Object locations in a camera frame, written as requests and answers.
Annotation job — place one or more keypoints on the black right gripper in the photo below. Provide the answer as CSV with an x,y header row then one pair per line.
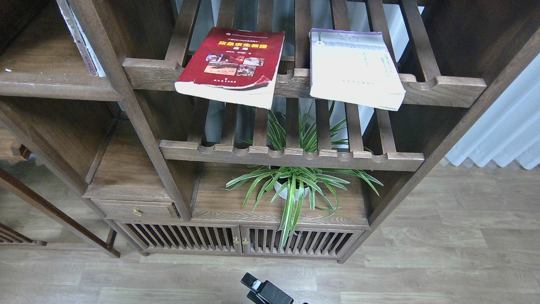
x,y
264,292

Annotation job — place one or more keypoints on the white and purple book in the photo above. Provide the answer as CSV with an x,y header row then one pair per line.
x,y
354,67

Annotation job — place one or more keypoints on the green spider plant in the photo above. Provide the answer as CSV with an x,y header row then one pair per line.
x,y
299,182

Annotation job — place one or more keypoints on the dark wooden bookshelf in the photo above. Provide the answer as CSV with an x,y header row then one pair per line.
x,y
129,141

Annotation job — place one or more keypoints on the red cover book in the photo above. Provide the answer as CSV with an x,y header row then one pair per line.
x,y
234,66

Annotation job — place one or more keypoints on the white book standing upright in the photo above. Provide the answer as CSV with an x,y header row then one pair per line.
x,y
82,43

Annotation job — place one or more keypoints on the white curtain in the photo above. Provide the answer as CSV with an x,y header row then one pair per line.
x,y
509,131

